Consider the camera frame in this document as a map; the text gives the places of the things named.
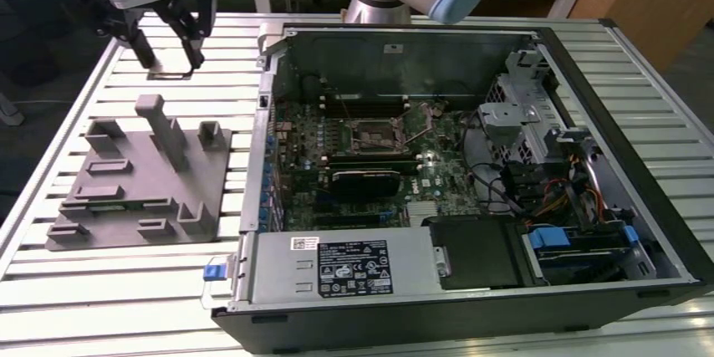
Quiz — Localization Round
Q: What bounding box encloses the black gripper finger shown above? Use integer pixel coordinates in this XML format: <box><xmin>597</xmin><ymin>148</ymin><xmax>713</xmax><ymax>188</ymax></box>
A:
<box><xmin>44</xmin><ymin>0</ymin><xmax>159</xmax><ymax>70</ymax></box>
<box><xmin>156</xmin><ymin>0</ymin><xmax>219</xmax><ymax>73</ymax></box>

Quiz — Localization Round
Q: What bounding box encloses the silver CPU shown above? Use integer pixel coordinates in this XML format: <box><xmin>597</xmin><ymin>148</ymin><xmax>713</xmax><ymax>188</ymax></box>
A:
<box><xmin>147</xmin><ymin>64</ymin><xmax>195</xmax><ymax>81</ymax></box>

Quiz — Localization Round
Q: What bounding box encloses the CPU socket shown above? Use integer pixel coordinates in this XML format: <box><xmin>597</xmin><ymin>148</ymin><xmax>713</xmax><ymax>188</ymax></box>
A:
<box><xmin>348</xmin><ymin>118</ymin><xmax>408</xmax><ymax>153</ymax></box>

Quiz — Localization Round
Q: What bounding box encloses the grey stand foot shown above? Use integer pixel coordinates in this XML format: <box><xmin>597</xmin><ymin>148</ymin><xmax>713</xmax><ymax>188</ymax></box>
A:
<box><xmin>0</xmin><ymin>93</ymin><xmax>24</xmax><ymax>126</ymax></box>

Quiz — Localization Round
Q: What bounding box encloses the green RAM stick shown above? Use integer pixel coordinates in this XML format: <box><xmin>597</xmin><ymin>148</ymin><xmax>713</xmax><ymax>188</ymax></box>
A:
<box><xmin>61</xmin><ymin>201</ymin><xmax>168</xmax><ymax>212</ymax></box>

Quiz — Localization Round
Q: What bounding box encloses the grey parts rack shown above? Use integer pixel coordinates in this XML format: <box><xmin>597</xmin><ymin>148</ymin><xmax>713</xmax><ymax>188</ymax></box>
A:
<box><xmin>44</xmin><ymin>94</ymin><xmax>235</xmax><ymax>252</ymax></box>

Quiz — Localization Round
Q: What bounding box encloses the black graphics card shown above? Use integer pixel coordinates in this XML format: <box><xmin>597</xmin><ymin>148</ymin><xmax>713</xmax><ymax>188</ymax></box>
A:
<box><xmin>330</xmin><ymin>169</ymin><xmax>403</xmax><ymax>201</ymax></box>

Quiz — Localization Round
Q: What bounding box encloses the blue case latch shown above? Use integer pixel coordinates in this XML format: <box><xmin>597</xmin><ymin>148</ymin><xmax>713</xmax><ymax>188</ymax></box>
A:
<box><xmin>203</xmin><ymin>263</ymin><xmax>231</xmax><ymax>283</ymax></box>

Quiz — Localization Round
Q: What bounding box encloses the short black expansion slot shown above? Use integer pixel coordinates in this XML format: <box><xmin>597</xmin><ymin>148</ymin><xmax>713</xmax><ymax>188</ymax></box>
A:
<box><xmin>316</xmin><ymin>215</ymin><xmax>380</xmax><ymax>227</ymax></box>

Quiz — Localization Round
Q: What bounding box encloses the green motherboard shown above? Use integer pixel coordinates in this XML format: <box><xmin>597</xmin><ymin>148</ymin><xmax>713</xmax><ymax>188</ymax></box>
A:
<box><xmin>267</xmin><ymin>95</ymin><xmax>486</xmax><ymax>232</ymax></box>

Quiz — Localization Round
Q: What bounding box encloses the silver power supply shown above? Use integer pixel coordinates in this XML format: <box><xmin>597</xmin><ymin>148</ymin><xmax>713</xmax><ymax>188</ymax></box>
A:
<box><xmin>244</xmin><ymin>229</ymin><xmax>442</xmax><ymax>303</ymax></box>

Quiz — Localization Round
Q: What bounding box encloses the silver metal drive cage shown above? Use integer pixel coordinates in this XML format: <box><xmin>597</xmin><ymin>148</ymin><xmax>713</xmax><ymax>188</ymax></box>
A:
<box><xmin>478</xmin><ymin>49</ymin><xmax>564</xmax><ymax>166</ymax></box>

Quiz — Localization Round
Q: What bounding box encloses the silver chip heat sink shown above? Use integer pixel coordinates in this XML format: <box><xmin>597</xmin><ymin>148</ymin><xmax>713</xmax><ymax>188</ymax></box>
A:
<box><xmin>406</xmin><ymin>201</ymin><xmax>442</xmax><ymax>222</ymax></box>

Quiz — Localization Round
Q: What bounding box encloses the black open PC case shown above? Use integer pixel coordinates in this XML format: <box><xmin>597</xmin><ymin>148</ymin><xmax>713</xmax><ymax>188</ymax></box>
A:
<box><xmin>209</xmin><ymin>18</ymin><xmax>714</xmax><ymax>354</ymax></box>

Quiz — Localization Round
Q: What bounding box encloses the brown wooden cabinet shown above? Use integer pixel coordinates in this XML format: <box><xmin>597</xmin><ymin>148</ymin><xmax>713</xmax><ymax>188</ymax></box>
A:
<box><xmin>571</xmin><ymin>0</ymin><xmax>714</xmax><ymax>72</ymax></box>

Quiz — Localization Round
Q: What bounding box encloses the yellow orange wire bundle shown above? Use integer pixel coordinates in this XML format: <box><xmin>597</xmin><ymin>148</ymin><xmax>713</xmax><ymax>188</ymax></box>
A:
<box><xmin>523</xmin><ymin>154</ymin><xmax>607</xmax><ymax>224</ymax></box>

